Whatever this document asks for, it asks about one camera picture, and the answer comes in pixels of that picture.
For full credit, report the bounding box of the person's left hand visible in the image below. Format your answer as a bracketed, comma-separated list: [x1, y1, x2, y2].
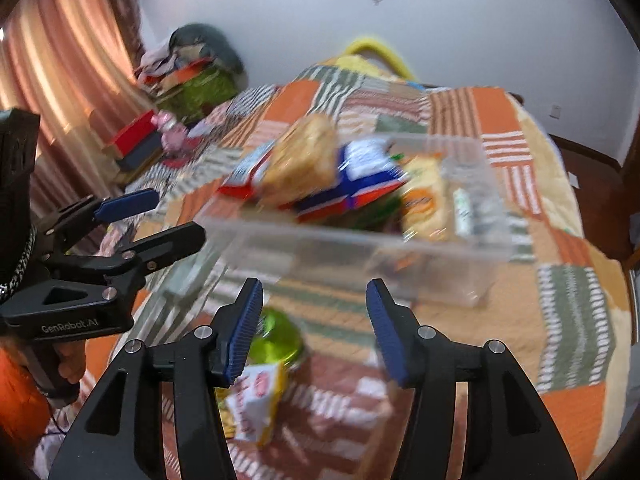
[54, 344, 89, 387]

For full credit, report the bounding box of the checkered patchwork blanket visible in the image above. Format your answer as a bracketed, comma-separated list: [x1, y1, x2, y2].
[100, 85, 281, 261]

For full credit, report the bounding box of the clear packet green white label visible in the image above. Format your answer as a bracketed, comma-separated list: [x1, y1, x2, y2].
[450, 185, 477, 239]

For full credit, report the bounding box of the blue white snack packet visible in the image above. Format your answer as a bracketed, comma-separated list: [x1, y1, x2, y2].
[292, 137, 408, 224]

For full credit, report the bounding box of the wooden door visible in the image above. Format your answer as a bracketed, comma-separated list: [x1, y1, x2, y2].
[619, 150, 640, 273]

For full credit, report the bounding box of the red box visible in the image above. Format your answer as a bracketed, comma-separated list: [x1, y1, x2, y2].
[102, 110, 164, 171]

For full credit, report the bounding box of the pile of clothes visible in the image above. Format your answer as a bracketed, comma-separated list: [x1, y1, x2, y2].
[135, 42, 201, 86]

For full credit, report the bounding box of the pink toy rabbit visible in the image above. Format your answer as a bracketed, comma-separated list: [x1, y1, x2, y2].
[152, 112, 192, 154]

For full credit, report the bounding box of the red snack packet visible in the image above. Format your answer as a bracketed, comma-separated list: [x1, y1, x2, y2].
[217, 142, 281, 202]

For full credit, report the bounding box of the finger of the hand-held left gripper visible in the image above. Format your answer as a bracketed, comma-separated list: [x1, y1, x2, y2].
[41, 189, 160, 252]
[97, 221, 207, 287]

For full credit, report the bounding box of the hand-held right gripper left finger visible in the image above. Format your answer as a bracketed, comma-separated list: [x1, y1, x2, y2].
[47, 277, 265, 480]

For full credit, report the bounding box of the dark patterned curtain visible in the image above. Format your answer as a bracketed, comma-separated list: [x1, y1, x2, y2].
[107, 0, 147, 61]

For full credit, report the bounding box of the lime green snack packet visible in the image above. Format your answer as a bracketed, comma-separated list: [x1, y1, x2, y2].
[247, 307, 306, 368]

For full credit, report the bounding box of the clear plastic container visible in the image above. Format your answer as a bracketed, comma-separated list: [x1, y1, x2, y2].
[192, 130, 516, 308]

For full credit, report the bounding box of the white yellow snack packet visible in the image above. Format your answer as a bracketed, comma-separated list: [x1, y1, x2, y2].
[217, 362, 291, 449]

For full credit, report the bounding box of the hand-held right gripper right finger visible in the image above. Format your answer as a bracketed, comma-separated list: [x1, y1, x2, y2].
[365, 277, 576, 480]

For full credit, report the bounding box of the beige cracker packet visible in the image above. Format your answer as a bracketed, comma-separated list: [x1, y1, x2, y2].
[260, 114, 341, 206]

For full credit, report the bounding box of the orange striped curtain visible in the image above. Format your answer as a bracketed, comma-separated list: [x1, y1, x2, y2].
[0, 0, 151, 221]

